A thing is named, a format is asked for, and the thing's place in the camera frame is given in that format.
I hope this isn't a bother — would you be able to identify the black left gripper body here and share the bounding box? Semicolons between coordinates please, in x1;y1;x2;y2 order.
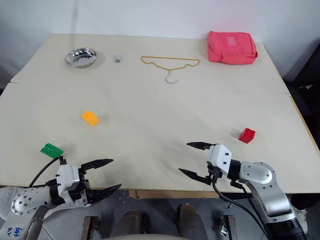
66;168;92;206

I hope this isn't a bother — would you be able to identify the red toy brick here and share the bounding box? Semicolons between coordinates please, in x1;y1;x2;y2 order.
238;127;257;145

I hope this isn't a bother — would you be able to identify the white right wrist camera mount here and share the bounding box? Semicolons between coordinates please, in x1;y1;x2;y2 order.
206;144;233;182

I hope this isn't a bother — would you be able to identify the yellow wire clothes hanger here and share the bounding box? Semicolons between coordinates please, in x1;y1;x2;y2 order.
140;55;201;85

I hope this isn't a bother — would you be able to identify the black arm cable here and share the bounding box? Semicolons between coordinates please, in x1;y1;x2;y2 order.
28;155;64;188
211;172;272;240

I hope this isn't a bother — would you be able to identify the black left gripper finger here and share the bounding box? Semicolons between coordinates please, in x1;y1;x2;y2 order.
80;158;115;174
89;183;123;204

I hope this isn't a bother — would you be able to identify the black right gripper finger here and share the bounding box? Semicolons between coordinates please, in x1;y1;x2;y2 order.
186;141;214;151
178;167;212;186

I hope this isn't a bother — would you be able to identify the rusty metal bracket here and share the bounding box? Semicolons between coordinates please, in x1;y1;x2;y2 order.
82;215;100;240
219;214;238;240

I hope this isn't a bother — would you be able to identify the orange toy brick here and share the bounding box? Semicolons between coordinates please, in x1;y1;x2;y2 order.
80;110;100;127

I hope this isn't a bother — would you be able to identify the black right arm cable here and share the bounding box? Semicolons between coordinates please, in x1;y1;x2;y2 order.
211;172;272;240

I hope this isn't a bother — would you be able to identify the dark rounded brown shape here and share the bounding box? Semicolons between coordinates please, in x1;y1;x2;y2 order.
176;203;201;235
116;209;144;236

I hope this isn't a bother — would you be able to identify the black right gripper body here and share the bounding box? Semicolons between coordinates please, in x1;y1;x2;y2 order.
206;161;223;186

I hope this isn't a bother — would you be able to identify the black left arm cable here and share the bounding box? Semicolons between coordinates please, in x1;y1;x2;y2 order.
28;155;64;188

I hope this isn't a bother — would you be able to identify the green toy brick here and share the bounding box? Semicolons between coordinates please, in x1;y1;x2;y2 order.
39;142;65;159

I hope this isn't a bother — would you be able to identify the pink fabric bag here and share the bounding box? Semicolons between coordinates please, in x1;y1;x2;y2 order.
206;30;259;66

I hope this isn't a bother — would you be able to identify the wooden table frame rail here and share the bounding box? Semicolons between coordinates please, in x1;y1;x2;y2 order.
128;190;219;200

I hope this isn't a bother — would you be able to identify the black chair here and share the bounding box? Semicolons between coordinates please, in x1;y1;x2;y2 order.
281;37;320;123

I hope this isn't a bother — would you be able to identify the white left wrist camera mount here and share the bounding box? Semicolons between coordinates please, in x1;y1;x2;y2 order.
55;156;81;201

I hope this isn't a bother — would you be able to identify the stainless steel bowl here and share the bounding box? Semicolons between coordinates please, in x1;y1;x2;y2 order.
64;47;98;69

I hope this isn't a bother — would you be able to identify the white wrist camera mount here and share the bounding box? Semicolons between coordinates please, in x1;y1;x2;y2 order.
206;144;233;182
55;156;81;201

